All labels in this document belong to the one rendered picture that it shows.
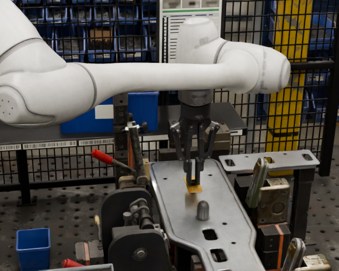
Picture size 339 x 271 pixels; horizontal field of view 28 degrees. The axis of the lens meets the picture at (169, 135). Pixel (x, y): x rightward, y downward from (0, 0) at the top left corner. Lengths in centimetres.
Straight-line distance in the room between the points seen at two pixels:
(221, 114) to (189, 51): 66
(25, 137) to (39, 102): 96
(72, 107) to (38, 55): 11
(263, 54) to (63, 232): 99
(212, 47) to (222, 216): 44
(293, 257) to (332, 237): 77
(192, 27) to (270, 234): 54
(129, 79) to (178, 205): 52
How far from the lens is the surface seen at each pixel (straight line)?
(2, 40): 120
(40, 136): 210
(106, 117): 209
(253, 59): 153
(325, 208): 241
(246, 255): 160
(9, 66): 118
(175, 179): 190
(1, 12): 124
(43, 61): 120
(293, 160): 204
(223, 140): 205
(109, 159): 174
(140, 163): 174
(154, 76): 139
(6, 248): 219
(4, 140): 210
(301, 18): 237
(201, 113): 169
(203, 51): 161
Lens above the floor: 192
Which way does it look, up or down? 25 degrees down
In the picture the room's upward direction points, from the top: 1 degrees clockwise
